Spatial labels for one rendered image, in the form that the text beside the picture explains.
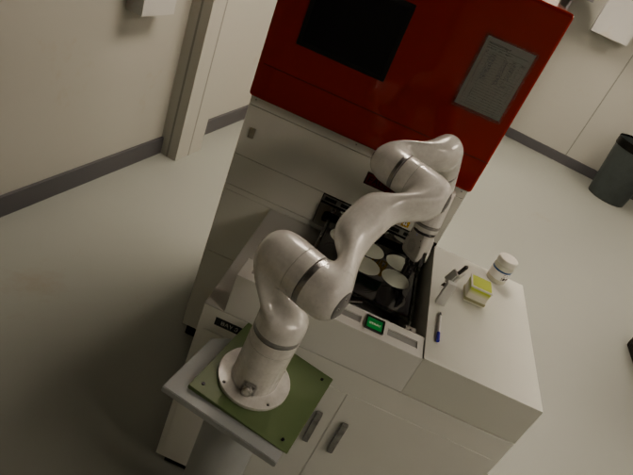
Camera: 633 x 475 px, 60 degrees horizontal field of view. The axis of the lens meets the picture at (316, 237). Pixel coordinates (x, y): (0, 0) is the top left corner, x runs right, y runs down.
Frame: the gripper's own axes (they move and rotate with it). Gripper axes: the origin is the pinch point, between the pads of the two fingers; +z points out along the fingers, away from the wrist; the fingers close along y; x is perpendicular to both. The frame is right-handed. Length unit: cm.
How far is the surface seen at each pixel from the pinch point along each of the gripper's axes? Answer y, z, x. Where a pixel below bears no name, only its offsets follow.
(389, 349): 38.9, 3.3, -25.3
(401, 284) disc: 5.3, 2.9, -4.0
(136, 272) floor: -104, 78, -73
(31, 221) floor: -137, 74, -123
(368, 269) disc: -0.8, 2.0, -14.4
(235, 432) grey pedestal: 53, 18, -68
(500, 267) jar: 8.7, -9.9, 29.7
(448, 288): 23.0, -7.8, -0.8
